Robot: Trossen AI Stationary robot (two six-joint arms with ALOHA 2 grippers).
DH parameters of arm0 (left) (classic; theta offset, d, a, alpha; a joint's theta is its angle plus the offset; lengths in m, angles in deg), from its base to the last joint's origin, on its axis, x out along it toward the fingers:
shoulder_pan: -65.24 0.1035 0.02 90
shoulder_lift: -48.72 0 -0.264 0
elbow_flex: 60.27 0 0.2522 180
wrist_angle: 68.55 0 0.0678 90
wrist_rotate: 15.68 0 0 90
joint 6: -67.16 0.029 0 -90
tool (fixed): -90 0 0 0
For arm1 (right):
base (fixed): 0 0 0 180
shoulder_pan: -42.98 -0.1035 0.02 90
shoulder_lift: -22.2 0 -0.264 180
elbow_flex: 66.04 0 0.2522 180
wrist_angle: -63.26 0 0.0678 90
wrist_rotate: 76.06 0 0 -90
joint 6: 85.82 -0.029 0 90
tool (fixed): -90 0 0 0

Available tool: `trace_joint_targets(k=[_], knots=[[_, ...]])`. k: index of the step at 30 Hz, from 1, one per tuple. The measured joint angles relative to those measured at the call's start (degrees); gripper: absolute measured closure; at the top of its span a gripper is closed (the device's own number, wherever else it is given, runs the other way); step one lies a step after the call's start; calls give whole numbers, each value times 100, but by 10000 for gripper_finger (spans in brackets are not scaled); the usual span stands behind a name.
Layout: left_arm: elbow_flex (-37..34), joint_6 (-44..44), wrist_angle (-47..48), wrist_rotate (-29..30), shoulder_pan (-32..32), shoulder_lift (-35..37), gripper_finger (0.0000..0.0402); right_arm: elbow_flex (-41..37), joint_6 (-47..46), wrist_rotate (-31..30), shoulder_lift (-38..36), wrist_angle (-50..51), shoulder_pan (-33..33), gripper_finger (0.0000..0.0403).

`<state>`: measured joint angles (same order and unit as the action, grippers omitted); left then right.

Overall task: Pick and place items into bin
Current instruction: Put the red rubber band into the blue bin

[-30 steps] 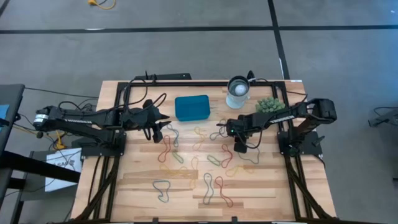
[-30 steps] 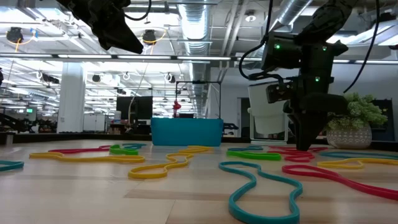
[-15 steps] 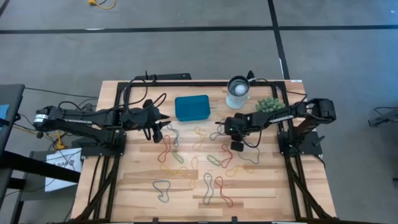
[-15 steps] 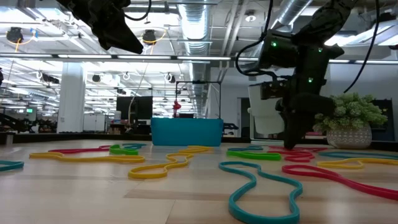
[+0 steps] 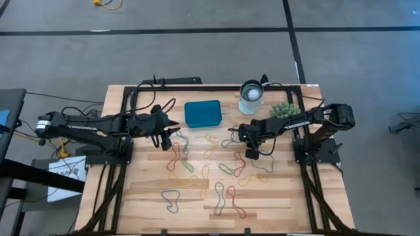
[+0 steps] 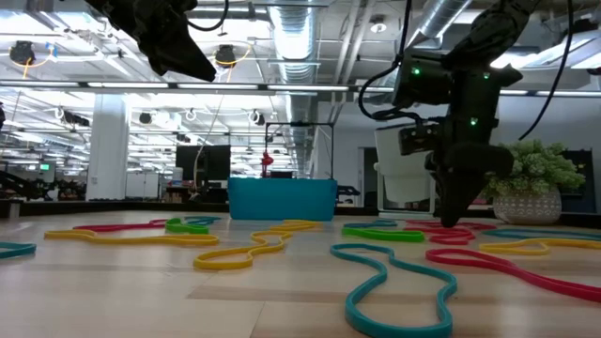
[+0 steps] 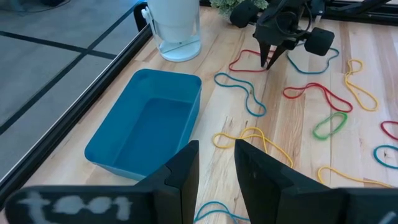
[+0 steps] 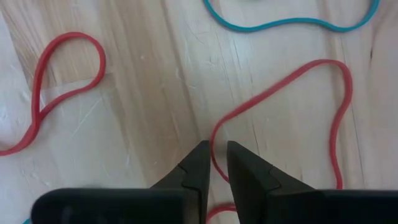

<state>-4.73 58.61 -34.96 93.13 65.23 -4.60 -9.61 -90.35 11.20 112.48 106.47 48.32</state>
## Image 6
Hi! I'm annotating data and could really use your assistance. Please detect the red figure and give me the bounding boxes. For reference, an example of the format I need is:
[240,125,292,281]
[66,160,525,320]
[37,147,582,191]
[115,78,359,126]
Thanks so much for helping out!
[260,149,275,179]

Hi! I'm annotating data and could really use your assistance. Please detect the white cabinets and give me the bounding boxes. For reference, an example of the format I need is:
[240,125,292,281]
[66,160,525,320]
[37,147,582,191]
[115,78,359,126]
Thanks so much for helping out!
[124,172,162,200]

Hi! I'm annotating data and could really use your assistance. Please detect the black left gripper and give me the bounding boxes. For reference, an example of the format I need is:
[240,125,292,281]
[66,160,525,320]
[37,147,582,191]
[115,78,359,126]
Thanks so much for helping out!
[84,0,218,84]

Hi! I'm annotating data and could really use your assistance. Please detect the white cup with ball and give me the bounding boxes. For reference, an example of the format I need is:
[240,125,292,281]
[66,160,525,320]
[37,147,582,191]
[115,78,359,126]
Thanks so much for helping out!
[374,122,441,221]

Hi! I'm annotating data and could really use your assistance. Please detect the silver ceiling duct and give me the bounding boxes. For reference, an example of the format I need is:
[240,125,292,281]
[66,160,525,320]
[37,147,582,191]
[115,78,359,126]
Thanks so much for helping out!
[407,0,473,46]
[268,0,321,179]

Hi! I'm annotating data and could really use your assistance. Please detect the yellow rubber band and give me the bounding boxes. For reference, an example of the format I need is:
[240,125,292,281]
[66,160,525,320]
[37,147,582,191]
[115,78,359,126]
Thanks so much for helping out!
[478,237,601,257]
[269,219,324,233]
[193,229,293,272]
[44,228,221,248]

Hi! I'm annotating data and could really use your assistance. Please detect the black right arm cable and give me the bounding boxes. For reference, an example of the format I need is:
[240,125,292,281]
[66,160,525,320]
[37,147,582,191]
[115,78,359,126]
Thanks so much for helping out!
[357,0,426,126]

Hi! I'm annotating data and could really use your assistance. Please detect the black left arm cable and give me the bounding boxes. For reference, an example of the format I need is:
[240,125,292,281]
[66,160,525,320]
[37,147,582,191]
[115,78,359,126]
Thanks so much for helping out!
[187,0,230,33]

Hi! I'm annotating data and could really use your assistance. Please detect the black hanging cable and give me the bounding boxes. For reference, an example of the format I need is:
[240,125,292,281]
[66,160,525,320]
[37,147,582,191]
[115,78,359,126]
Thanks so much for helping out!
[518,0,577,142]

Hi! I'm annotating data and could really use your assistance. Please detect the teal plastic bin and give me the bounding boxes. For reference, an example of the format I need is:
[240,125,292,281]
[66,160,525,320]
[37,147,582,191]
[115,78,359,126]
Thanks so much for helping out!
[227,177,338,222]

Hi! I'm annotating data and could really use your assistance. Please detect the teal rubber band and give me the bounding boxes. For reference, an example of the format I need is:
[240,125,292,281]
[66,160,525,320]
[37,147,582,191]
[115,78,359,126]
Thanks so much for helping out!
[0,240,38,261]
[329,242,459,338]
[184,215,223,227]
[482,227,601,243]

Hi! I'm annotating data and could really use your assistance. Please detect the dark blue panel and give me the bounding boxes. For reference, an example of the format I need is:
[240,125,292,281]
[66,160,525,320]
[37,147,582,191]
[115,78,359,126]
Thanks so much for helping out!
[560,148,596,213]

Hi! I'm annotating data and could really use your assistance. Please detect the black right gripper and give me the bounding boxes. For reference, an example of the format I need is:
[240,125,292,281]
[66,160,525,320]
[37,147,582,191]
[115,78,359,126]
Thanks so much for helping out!
[424,115,516,229]

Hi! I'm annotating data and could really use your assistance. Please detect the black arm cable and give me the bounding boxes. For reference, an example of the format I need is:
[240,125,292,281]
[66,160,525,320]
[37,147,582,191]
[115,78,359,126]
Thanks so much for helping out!
[357,0,426,126]
[187,0,230,33]

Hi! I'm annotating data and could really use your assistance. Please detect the black ceiling camera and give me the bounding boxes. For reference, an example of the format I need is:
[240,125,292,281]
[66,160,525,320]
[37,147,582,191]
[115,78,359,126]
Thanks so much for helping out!
[8,39,38,67]
[213,43,239,69]

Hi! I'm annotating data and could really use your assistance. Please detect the white building pillar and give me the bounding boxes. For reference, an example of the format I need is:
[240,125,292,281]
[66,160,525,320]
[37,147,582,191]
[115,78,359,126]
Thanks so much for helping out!
[85,92,131,202]

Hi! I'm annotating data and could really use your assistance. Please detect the grey rubber band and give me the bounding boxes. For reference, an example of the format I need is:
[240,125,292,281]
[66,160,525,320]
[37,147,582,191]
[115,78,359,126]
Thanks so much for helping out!
[343,219,399,230]

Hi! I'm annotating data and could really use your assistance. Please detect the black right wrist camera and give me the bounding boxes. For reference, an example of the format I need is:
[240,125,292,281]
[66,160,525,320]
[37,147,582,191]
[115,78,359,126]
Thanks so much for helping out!
[397,122,445,157]

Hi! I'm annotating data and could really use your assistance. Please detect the black metal stand frame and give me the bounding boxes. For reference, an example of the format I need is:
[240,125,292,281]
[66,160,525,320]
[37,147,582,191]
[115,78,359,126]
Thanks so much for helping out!
[264,120,336,180]

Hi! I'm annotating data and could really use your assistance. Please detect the black computer monitor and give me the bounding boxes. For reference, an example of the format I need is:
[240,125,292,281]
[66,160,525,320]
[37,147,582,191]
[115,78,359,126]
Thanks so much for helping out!
[175,145,232,204]

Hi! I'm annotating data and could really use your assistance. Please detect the green potted plant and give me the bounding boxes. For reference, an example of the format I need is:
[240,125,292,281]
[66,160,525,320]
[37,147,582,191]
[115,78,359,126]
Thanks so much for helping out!
[483,139,587,225]

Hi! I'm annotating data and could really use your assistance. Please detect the green rubber band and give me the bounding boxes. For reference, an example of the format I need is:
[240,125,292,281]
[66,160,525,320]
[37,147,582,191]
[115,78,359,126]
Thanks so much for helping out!
[164,217,210,236]
[341,226,426,244]

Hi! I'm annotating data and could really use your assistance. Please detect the red rubber band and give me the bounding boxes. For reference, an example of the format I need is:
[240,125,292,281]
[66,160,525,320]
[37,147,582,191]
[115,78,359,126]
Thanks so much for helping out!
[402,226,476,247]
[405,219,498,232]
[72,219,169,233]
[424,247,601,304]

